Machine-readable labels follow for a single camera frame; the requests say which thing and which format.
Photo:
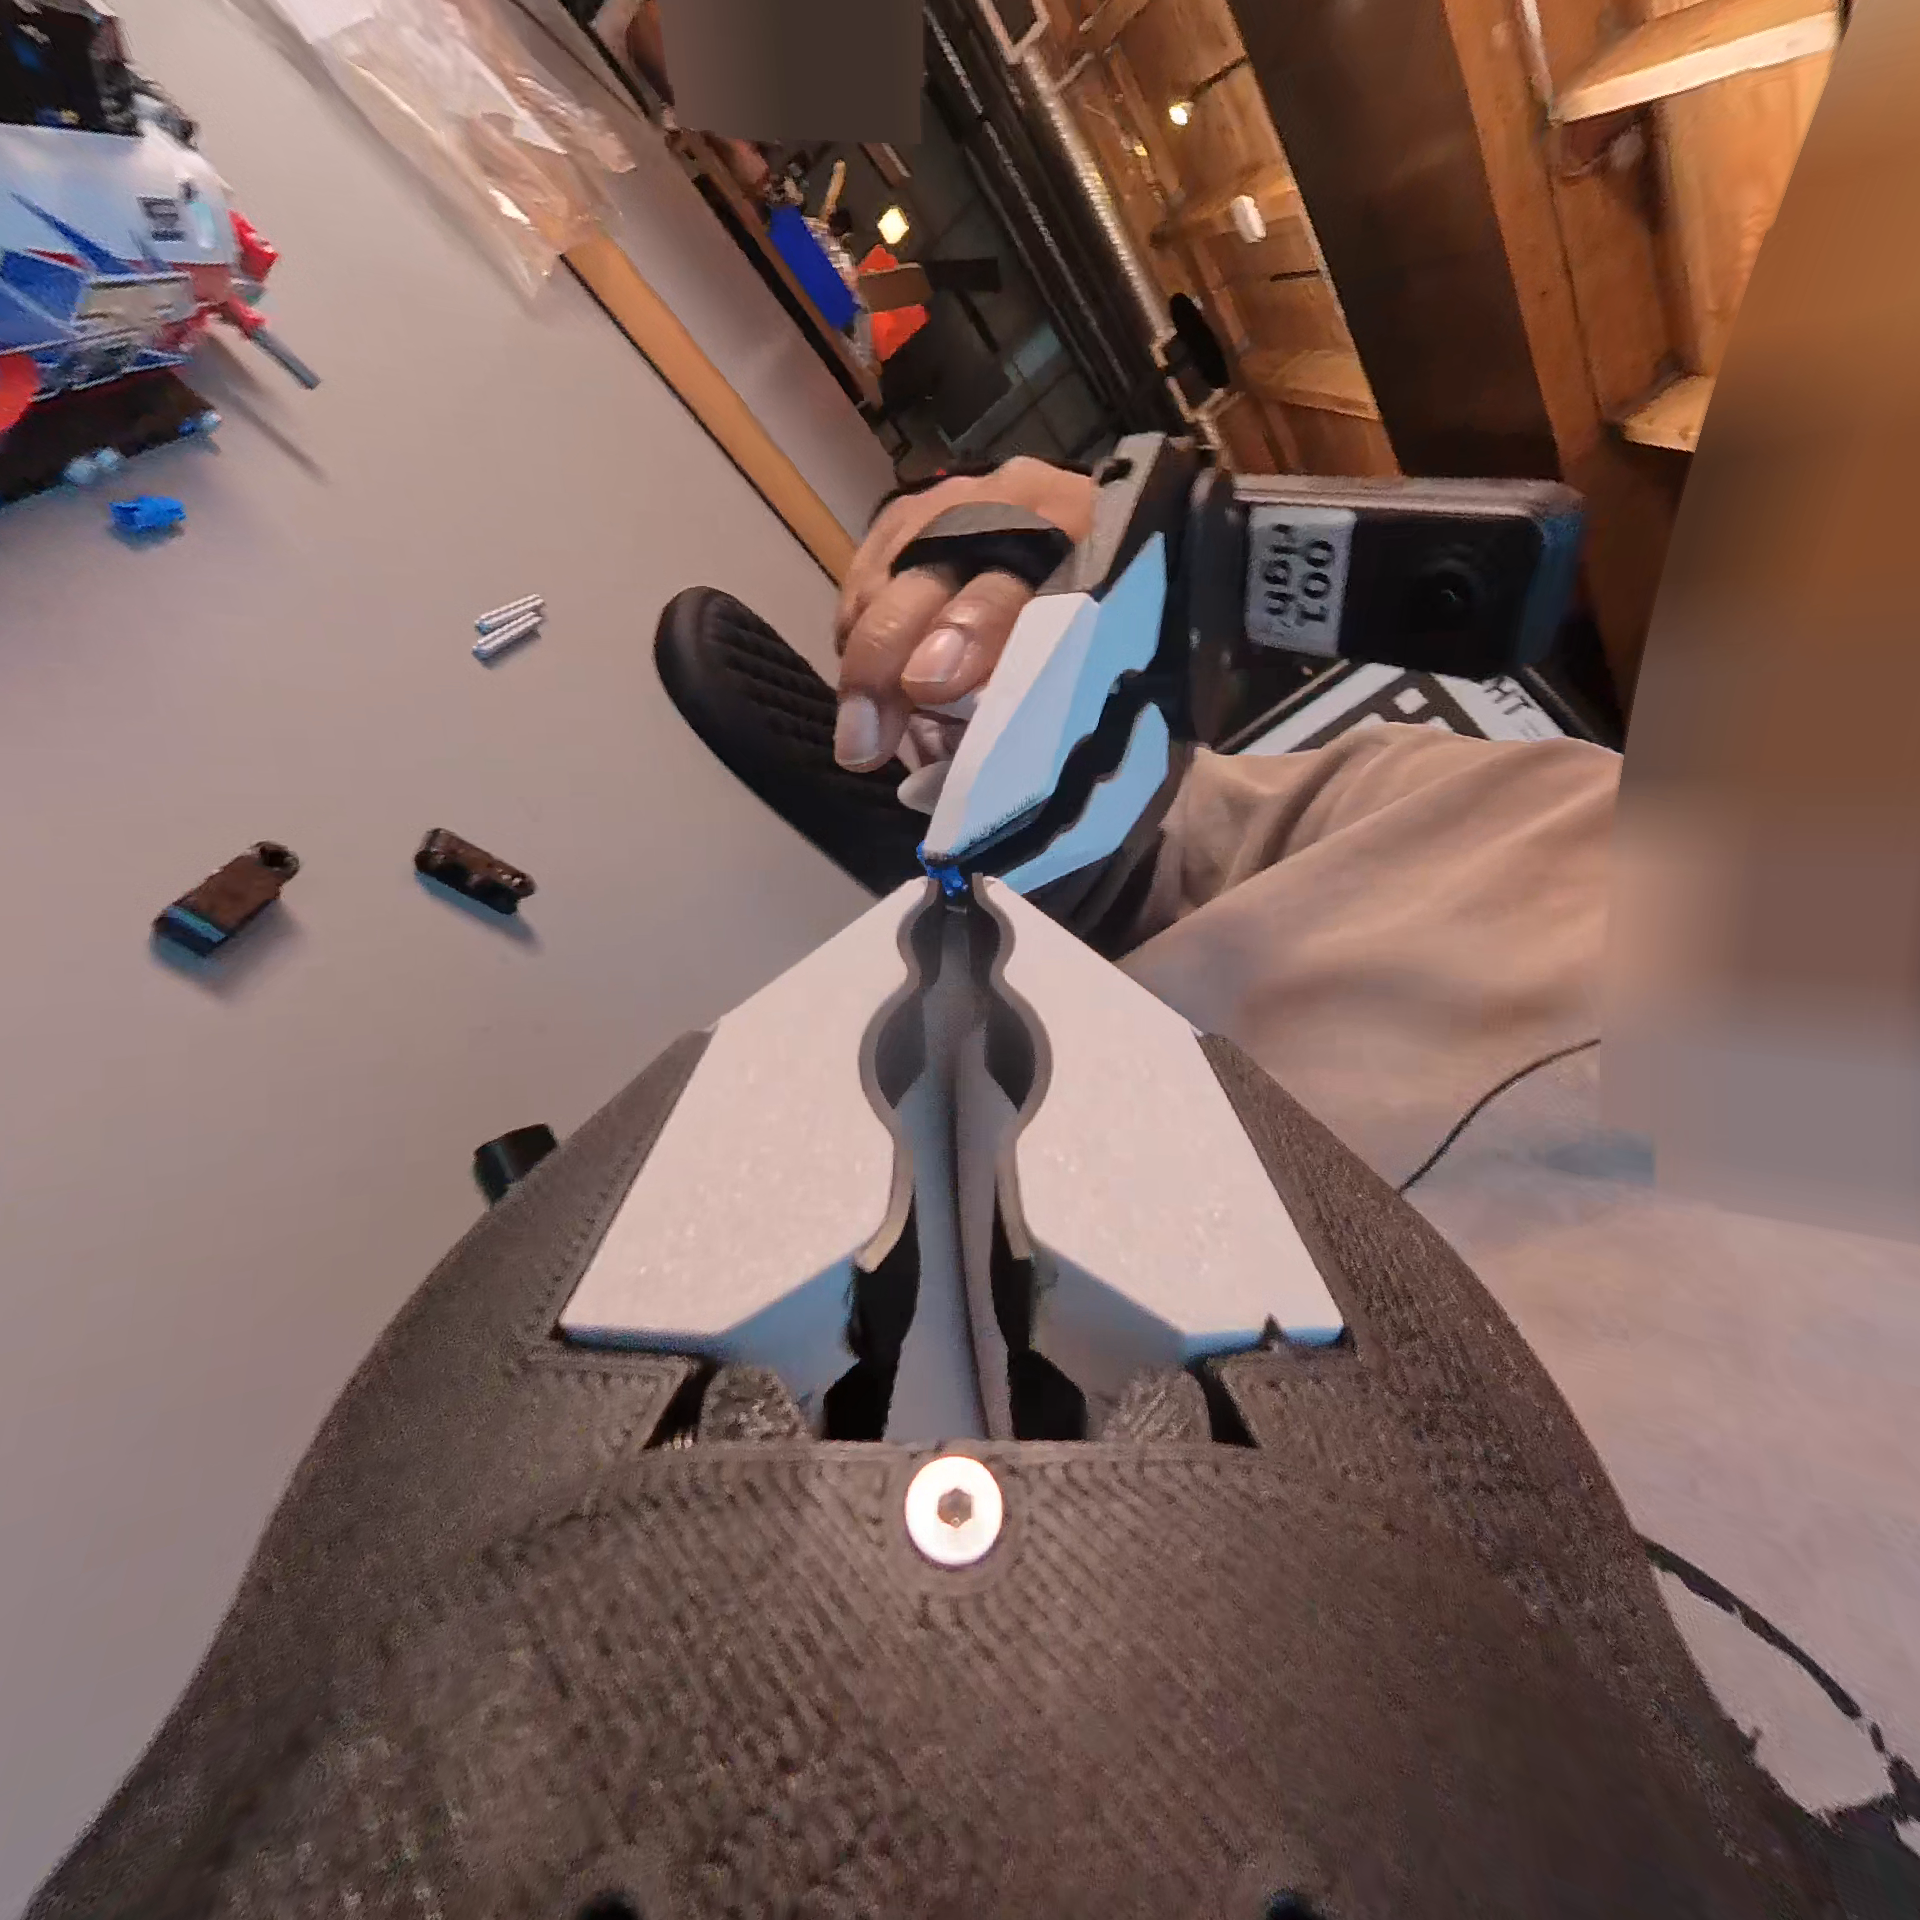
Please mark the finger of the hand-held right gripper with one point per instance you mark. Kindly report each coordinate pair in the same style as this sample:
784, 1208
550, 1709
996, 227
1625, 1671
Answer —
1134, 776
1033, 702

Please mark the person's right hand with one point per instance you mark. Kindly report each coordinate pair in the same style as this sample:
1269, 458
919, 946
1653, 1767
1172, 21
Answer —
960, 634

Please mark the person's right forearm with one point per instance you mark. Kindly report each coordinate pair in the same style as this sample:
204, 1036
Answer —
1382, 902

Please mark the clear plastic bag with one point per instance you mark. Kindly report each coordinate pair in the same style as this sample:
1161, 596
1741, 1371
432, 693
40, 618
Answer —
465, 133

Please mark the black lego axle connector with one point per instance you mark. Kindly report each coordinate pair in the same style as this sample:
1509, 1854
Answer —
222, 902

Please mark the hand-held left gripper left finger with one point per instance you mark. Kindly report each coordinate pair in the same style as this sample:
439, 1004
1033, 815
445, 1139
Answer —
734, 1184

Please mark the red white lego race car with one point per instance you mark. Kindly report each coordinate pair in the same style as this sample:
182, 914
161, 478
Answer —
105, 298

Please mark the black two-hole lego beam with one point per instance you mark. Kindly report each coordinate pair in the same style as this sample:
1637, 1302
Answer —
481, 866

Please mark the black white marker board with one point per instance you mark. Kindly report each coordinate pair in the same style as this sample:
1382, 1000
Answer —
1349, 715

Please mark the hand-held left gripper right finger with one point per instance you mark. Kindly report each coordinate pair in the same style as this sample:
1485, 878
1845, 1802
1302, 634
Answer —
1187, 1184

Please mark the person's beige sweatshirt torso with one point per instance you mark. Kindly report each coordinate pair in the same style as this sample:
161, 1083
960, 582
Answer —
1721, 1430

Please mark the small black lego pin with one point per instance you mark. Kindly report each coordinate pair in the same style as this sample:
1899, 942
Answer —
520, 1160

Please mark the blue lego pin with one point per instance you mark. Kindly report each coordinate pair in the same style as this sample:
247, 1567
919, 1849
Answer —
153, 516
942, 866

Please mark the wooden shelf unit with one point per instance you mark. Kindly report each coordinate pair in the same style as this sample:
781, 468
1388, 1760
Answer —
1503, 225

